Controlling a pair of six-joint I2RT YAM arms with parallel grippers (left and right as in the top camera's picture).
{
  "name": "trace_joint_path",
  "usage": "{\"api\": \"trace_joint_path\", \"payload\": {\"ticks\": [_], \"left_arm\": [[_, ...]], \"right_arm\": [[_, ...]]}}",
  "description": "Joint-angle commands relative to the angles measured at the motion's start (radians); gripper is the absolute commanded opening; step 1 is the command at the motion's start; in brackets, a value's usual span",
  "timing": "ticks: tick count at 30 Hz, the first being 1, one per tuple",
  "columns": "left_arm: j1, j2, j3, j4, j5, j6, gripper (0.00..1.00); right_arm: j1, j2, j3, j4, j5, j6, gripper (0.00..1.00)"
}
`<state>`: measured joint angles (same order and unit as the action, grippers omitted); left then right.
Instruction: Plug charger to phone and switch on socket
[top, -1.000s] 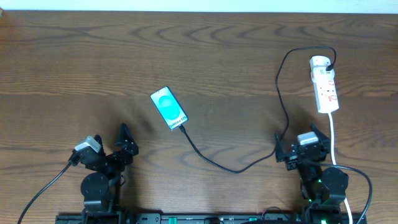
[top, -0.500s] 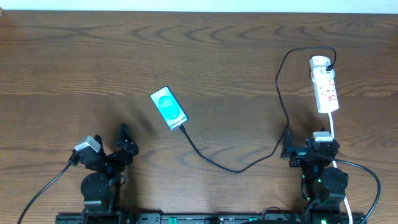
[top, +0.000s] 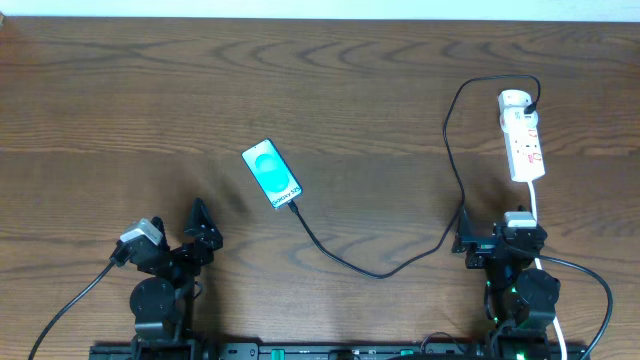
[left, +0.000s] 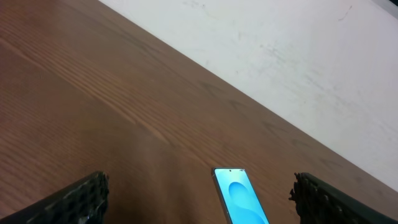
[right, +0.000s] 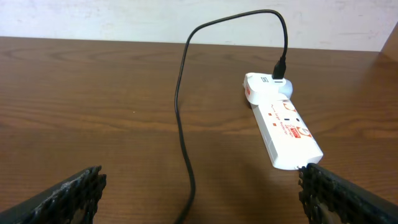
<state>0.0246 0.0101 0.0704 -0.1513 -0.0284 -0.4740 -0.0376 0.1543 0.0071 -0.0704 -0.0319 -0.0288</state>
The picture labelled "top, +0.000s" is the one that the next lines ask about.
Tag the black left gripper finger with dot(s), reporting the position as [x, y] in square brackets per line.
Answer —
[157, 222]
[199, 223]

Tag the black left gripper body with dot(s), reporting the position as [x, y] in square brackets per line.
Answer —
[179, 252]

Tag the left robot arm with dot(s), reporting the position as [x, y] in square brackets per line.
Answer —
[163, 304]

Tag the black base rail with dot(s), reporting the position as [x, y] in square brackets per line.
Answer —
[252, 351]

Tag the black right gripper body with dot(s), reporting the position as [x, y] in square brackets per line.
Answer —
[482, 248]

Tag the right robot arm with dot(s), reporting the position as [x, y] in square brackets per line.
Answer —
[519, 297]

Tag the white power strip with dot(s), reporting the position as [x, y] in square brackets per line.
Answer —
[521, 136]

